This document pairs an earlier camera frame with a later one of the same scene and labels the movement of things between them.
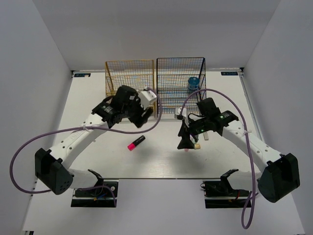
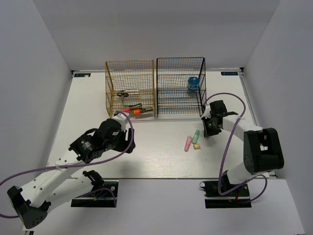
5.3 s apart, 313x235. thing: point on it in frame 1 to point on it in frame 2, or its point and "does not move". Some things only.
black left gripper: (143, 120) to (123, 134)
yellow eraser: (197, 146) does not move
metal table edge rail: (257, 127) does not move
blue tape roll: (193, 83) does not move
